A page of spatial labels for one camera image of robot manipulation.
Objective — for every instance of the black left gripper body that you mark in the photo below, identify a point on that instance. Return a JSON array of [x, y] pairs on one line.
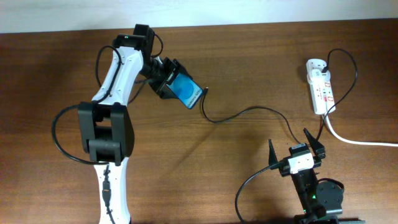
[[156, 71]]

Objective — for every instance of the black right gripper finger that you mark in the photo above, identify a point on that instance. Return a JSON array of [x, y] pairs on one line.
[[317, 147], [273, 161]]

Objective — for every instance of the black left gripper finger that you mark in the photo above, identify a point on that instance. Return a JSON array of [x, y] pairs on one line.
[[170, 66], [165, 92]]

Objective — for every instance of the blue Galaxy smartphone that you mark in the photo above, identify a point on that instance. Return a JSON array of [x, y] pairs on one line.
[[186, 90]]

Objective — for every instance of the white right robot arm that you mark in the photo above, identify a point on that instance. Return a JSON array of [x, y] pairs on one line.
[[305, 183]]

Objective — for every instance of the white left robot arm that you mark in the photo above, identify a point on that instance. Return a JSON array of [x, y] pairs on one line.
[[106, 130]]

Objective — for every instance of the white USB charger adapter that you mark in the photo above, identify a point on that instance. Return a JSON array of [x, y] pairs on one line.
[[317, 76]]

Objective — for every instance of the white power strip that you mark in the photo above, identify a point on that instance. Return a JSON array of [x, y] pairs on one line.
[[322, 95]]

